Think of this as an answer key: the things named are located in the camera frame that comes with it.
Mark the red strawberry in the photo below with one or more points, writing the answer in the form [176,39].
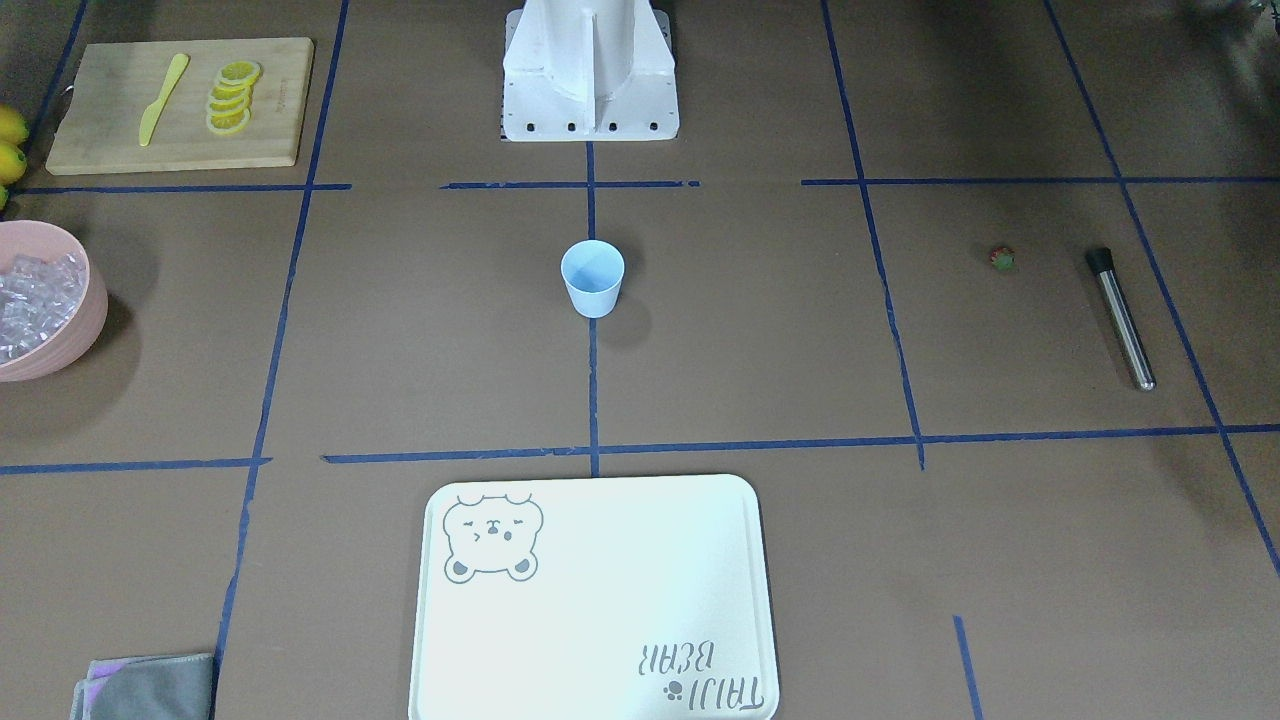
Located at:
[1002,258]

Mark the light blue plastic cup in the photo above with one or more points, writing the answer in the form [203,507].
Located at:
[593,272]

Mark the clear ice cubes pile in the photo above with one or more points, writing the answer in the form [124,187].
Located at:
[39,297]

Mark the white bear serving tray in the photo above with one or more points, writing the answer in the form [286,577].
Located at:
[594,598]

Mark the steel muddler black tip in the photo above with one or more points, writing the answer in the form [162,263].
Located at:
[1101,262]

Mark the lemon slices stack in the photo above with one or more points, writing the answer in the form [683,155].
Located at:
[228,108]

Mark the wooden cutting board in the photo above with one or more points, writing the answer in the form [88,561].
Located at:
[115,82]

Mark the yellow plastic knife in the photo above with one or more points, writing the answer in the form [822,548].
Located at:
[151,115]

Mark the grey folded cloth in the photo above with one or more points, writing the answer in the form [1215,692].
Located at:
[146,687]

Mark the pink bowl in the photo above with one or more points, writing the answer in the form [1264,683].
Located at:
[48,241]

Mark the yellow lemon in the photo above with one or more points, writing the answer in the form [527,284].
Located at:
[13,163]
[14,128]

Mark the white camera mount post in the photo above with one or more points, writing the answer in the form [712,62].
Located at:
[588,71]

